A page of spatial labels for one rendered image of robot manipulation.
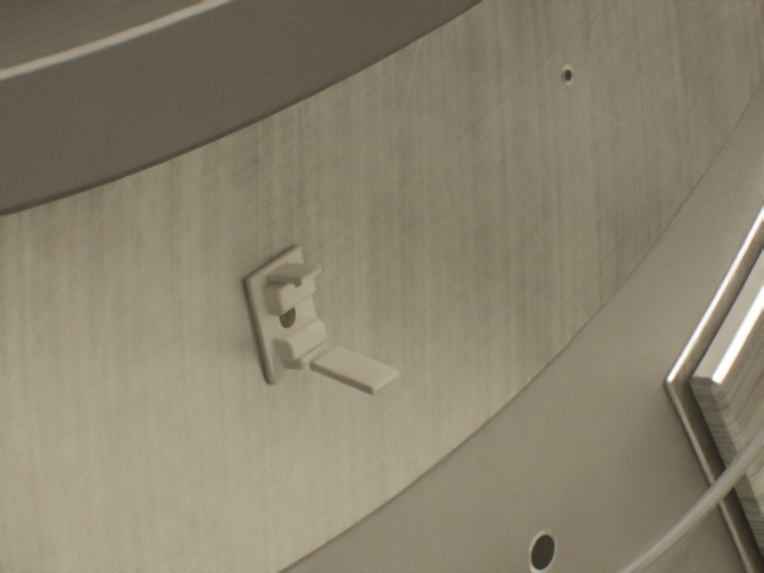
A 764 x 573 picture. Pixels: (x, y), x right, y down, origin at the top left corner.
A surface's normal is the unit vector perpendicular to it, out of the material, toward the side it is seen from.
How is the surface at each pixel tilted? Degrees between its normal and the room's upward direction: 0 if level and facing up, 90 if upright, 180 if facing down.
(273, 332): 90
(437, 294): 90
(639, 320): 90
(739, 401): 90
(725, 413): 116
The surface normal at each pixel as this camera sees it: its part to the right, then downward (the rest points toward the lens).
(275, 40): 0.76, 0.08
